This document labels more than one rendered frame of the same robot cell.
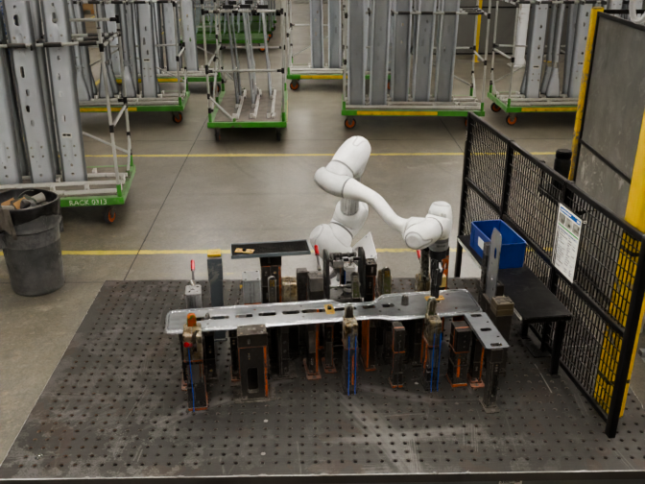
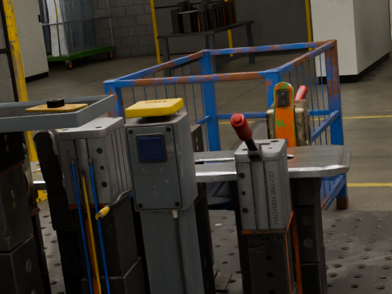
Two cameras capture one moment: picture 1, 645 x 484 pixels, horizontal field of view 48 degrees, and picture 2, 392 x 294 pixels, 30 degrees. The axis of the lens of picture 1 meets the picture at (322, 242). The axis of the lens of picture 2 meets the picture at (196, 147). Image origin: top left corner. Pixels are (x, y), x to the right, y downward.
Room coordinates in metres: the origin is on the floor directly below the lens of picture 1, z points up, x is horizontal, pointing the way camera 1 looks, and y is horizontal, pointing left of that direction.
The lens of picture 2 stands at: (3.87, 0.90, 1.29)
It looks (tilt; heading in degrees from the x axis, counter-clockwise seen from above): 12 degrees down; 203
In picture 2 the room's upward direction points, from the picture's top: 6 degrees counter-clockwise
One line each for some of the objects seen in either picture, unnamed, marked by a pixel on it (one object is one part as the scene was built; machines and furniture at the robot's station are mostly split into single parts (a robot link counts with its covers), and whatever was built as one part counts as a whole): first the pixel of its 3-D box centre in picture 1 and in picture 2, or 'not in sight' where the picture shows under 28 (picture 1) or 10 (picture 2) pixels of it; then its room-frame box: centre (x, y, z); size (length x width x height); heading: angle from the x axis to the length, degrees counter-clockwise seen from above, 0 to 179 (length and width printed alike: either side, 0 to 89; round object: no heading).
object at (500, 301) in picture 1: (498, 335); not in sight; (2.77, -0.78, 0.88); 0.08 x 0.08 x 0.36; 8
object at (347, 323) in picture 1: (349, 354); not in sight; (2.63, -0.12, 0.87); 0.12 x 0.09 x 0.35; 8
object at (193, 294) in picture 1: (196, 324); (271, 261); (2.87, 0.58, 0.88); 0.11 x 0.10 x 0.36; 8
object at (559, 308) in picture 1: (508, 273); not in sight; (3.12, -0.89, 1.02); 0.90 x 0.22 x 0.03; 8
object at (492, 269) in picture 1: (492, 265); not in sight; (2.89, -0.75, 1.17); 0.12 x 0.01 x 0.34; 8
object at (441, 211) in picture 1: (439, 220); not in sight; (2.85, -0.49, 1.40); 0.13 x 0.11 x 0.16; 145
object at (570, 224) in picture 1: (567, 242); not in sight; (2.84, -1.05, 1.30); 0.23 x 0.02 x 0.31; 8
